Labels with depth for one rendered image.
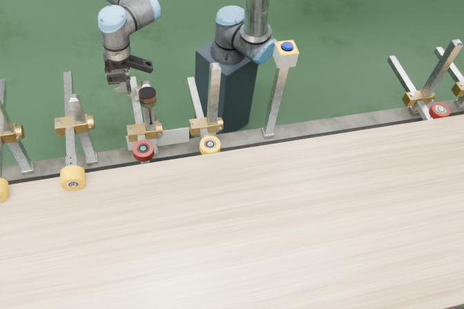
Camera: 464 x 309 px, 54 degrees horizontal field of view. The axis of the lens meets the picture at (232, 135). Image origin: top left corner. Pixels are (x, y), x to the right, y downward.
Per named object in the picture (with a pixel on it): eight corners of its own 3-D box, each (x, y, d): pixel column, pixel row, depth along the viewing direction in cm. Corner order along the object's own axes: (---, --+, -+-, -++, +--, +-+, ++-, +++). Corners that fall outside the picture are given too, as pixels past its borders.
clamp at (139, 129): (128, 132, 186) (126, 125, 182) (161, 127, 188) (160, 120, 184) (129, 143, 183) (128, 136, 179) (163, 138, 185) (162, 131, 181)
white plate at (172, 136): (128, 149, 195) (126, 135, 187) (188, 140, 200) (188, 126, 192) (128, 150, 195) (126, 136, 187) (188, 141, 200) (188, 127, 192)
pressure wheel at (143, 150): (133, 157, 182) (130, 140, 173) (154, 154, 183) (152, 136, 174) (136, 174, 177) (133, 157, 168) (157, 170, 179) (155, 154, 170)
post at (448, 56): (407, 114, 224) (451, 38, 185) (413, 112, 224) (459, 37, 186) (410, 119, 222) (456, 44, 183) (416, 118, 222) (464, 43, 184)
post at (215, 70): (205, 141, 202) (209, 61, 163) (213, 139, 203) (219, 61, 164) (207, 147, 200) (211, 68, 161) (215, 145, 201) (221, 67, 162)
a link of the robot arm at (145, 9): (141, -17, 156) (112, -2, 150) (163, -1, 152) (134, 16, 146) (143, 6, 164) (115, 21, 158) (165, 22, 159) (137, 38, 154)
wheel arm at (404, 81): (386, 62, 228) (389, 55, 224) (392, 61, 229) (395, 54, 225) (427, 130, 203) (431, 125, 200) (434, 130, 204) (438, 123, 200)
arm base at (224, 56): (203, 50, 249) (203, 36, 241) (228, 36, 258) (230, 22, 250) (226, 70, 242) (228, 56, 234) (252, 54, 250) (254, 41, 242)
